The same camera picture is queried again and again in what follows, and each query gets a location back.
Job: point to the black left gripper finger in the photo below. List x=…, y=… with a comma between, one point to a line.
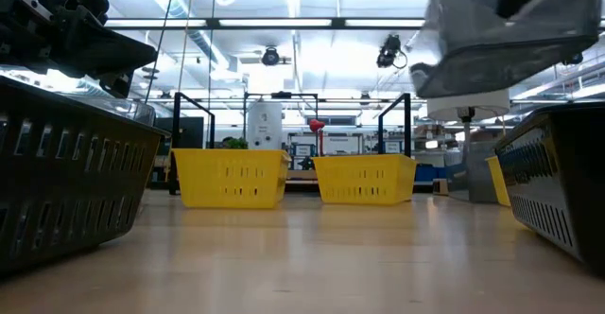
x=118, y=84
x=108, y=49

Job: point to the yellow plastic basket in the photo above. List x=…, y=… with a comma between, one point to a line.
x=231, y=177
x=498, y=181
x=364, y=181

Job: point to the black metal wooden shelf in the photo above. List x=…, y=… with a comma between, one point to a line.
x=407, y=129

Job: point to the black background monitor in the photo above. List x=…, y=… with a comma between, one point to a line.
x=182, y=132

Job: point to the white shade table lamp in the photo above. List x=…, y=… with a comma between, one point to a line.
x=468, y=103

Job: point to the green background plant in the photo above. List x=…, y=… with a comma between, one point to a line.
x=236, y=143

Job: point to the white cylindrical machine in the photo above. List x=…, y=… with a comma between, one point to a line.
x=264, y=125

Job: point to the red desk lamp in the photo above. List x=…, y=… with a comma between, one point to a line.
x=316, y=126

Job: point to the blue storage bin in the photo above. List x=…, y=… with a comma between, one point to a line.
x=427, y=173

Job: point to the black overhead frame bar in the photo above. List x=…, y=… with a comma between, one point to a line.
x=212, y=22

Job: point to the black overhead mounted camera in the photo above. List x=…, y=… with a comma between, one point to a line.
x=270, y=57
x=388, y=51

